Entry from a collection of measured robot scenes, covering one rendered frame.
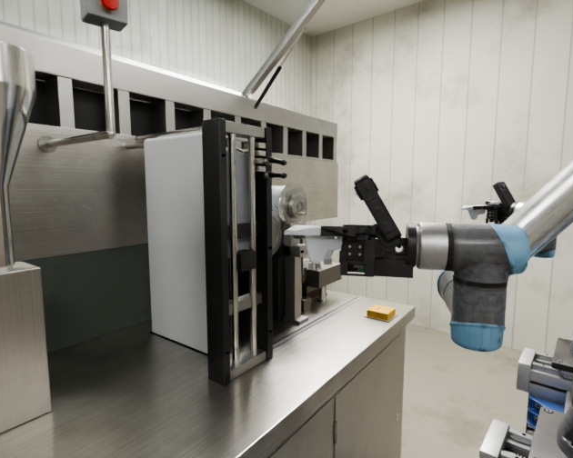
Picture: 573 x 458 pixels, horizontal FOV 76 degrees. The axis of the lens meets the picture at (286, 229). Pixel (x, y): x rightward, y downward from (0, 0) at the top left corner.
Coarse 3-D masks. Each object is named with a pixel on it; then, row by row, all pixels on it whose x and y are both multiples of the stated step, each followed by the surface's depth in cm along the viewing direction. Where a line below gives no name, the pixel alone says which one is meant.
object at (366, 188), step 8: (360, 184) 58; (368, 184) 57; (376, 184) 59; (360, 192) 58; (368, 192) 57; (376, 192) 57; (368, 200) 57; (376, 200) 57; (368, 208) 58; (376, 208) 57; (384, 208) 57; (376, 216) 57; (384, 216) 57; (384, 224) 57; (392, 224) 57; (384, 232) 57; (392, 232) 57; (392, 240) 57
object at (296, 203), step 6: (294, 198) 110; (300, 198) 112; (288, 204) 110; (294, 204) 110; (300, 204) 112; (288, 210) 110; (294, 210) 110; (300, 210) 113; (294, 216) 111; (300, 216) 113
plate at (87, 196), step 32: (32, 160) 85; (64, 160) 90; (96, 160) 96; (128, 160) 104; (288, 160) 165; (32, 192) 85; (64, 192) 91; (96, 192) 97; (128, 192) 104; (320, 192) 189; (32, 224) 85; (64, 224) 91; (96, 224) 98; (128, 224) 105; (32, 256) 86
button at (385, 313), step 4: (376, 304) 120; (368, 308) 117; (372, 308) 116; (376, 308) 116; (380, 308) 116; (384, 308) 116; (388, 308) 116; (392, 308) 116; (368, 312) 115; (372, 312) 114; (376, 312) 114; (380, 312) 113; (384, 312) 113; (388, 312) 113; (392, 312) 115; (372, 316) 115; (376, 316) 114; (380, 316) 113; (384, 316) 112; (388, 316) 112; (392, 316) 115
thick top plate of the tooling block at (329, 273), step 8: (304, 264) 132; (328, 264) 132; (336, 264) 132; (312, 272) 123; (320, 272) 122; (328, 272) 127; (336, 272) 131; (312, 280) 124; (320, 280) 123; (328, 280) 127; (336, 280) 132
